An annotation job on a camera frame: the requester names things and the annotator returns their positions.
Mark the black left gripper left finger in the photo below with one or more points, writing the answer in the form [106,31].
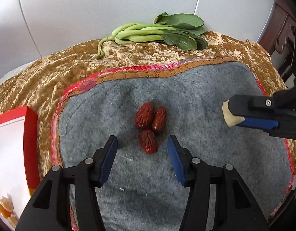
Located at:
[49,206]

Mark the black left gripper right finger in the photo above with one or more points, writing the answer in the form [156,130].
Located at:
[235,206]

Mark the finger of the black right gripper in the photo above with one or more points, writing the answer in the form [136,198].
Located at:
[280,129]
[263,106]

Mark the red jujube date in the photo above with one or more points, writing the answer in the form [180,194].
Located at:
[148,141]
[145,116]
[159,121]

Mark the large orange tangerine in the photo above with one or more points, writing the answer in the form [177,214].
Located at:
[5,213]

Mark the red box lid tray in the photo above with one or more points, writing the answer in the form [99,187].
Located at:
[19,173]

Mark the dark carved wooden furniture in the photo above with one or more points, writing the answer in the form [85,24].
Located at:
[280,36]

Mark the green bok choy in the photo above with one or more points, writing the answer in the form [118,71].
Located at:
[184,31]

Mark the grey felt mat red trim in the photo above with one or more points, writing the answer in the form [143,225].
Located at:
[142,191]

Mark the gold brown velvet cloth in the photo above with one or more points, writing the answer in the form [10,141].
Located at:
[46,85]

